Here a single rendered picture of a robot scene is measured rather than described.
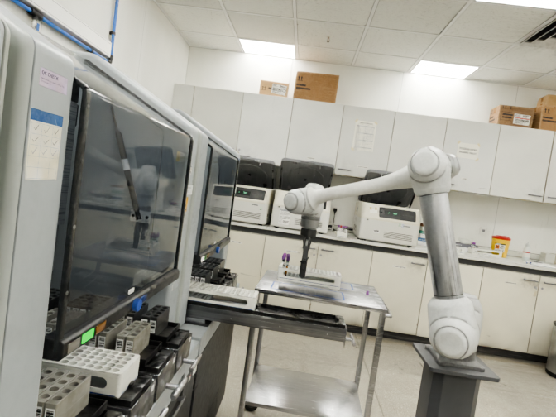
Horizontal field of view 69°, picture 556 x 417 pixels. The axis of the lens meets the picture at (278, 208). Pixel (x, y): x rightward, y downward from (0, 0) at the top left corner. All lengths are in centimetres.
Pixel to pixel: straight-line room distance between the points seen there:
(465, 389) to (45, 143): 163
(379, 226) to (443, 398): 234
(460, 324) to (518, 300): 292
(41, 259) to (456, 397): 154
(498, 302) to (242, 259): 242
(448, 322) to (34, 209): 127
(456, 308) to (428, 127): 299
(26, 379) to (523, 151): 443
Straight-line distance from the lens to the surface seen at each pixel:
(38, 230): 68
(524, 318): 450
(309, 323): 157
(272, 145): 416
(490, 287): 430
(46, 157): 67
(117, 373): 95
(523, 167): 465
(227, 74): 472
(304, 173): 413
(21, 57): 63
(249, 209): 388
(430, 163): 150
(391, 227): 394
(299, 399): 218
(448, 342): 153
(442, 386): 181
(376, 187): 177
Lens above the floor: 129
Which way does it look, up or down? 3 degrees down
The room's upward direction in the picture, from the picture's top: 8 degrees clockwise
